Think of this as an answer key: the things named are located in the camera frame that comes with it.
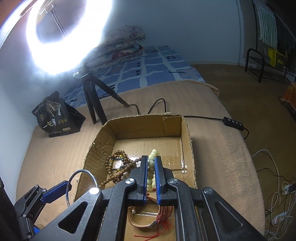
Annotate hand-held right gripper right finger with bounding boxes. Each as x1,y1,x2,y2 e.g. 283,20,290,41
154,156,266,241

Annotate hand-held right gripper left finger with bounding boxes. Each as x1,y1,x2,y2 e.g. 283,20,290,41
50,155,149,241

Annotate green pendant with red cord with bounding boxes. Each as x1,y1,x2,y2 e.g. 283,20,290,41
135,195,174,239

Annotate pale bead bracelet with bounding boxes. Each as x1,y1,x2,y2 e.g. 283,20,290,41
145,149,160,192

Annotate metal bangle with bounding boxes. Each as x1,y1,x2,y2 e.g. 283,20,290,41
66,170,96,207

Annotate cardboard box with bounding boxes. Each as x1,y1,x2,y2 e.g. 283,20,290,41
74,114,198,241

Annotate brown wooden bead necklace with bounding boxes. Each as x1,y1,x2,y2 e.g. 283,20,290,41
99,150,142,189

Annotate black snack bag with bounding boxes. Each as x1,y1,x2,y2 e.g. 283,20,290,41
32,91,86,138

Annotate black tripod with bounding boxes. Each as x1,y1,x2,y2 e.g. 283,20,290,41
73,64,130,125

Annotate blue patterned bedsheet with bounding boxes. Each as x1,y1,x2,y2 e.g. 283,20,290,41
63,45,205,102

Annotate white power strip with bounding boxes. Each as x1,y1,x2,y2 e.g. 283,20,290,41
270,211,288,226

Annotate white plug adapter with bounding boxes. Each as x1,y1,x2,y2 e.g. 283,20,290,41
281,181,294,194

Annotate folded floral quilt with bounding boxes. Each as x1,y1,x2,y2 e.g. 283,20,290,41
84,25,146,70

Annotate black metal shoe rack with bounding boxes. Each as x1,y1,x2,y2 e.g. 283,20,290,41
245,48,296,83

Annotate orange cloth cover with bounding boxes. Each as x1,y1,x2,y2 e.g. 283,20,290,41
280,82,296,114

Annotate yellow box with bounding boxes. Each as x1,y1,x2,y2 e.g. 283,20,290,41
267,47,285,69

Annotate clothes rack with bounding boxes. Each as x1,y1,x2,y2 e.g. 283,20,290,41
252,0,296,77

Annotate dark hanging garments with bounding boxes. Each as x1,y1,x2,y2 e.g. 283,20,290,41
275,14,296,77

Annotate white striped hanging garment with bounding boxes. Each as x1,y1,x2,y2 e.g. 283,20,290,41
253,0,278,47

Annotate black cable with inline controller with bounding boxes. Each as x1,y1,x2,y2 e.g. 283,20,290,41
125,98,250,139

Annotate white cable bundle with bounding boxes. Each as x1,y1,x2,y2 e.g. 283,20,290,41
251,149,296,241

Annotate white ring light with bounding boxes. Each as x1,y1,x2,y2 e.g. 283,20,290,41
0,0,114,76

